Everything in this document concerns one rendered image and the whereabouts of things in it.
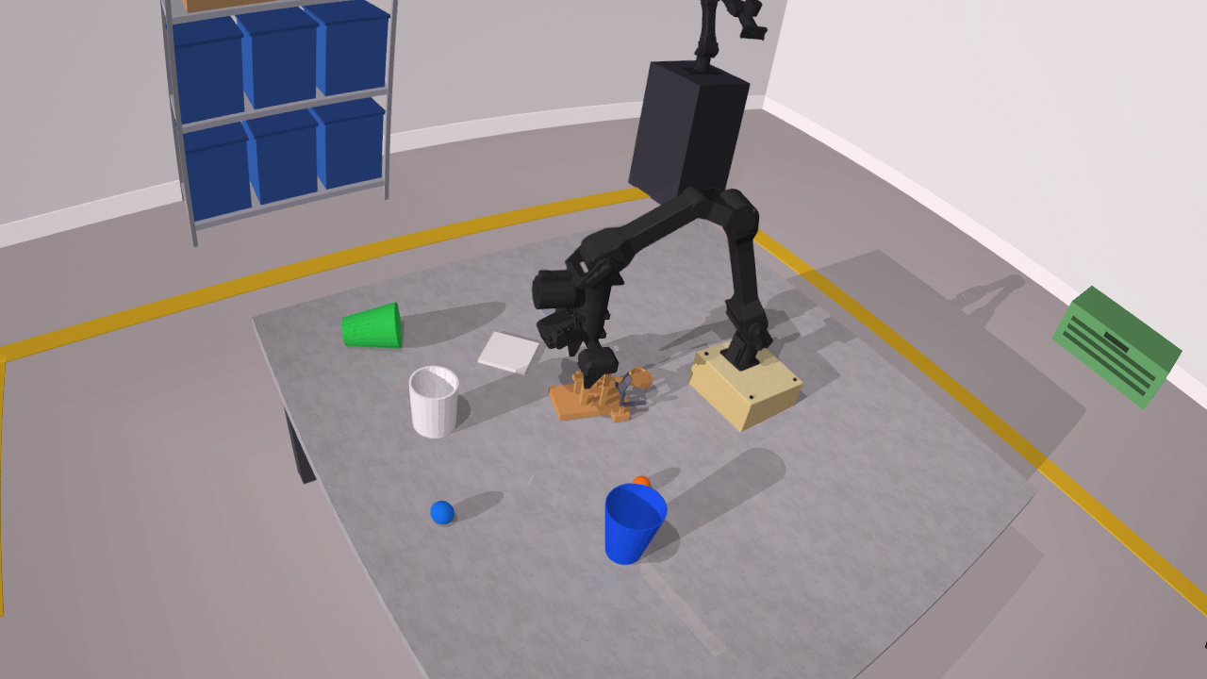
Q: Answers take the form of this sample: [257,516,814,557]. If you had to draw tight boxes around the blue ball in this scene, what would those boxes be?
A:
[431,501,454,523]

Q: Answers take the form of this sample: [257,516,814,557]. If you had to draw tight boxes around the green plastic cup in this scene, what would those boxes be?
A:
[342,302,402,349]

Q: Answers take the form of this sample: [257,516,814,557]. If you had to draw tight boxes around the blue cup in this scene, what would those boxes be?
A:
[605,482,667,564]

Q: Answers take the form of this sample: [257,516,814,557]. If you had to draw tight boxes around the white cup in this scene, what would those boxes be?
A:
[409,365,459,439]

